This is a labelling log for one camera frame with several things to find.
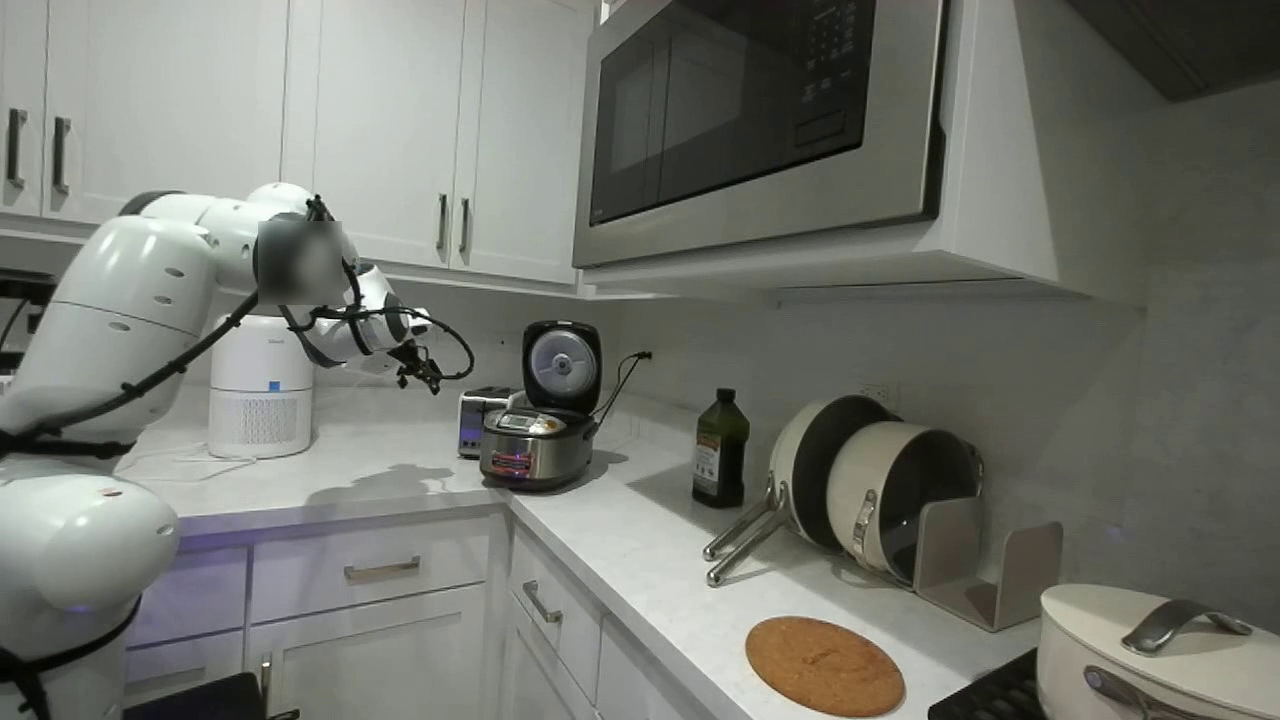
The white upper kitchen cabinets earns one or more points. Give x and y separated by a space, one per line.
444 132

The stainless steel microwave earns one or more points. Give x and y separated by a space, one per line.
738 120

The beige pan rack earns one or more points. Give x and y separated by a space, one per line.
989 583

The silver toaster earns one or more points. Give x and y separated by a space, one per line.
475 408

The cream frying pan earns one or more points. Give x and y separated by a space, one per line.
798 478

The silver rice cooker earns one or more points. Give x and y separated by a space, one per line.
547 438

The white lower cabinets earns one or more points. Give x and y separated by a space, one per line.
463 618

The cream pot with lid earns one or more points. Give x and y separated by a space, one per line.
1119 652

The cork trivet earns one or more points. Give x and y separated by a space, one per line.
826 665

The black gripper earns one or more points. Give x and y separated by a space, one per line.
413 362

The white cylindrical appliance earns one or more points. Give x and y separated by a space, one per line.
256 392

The cream saucepan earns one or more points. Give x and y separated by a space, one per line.
876 490

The dark olive oil bottle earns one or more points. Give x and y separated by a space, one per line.
718 464

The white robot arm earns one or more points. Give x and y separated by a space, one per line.
127 320

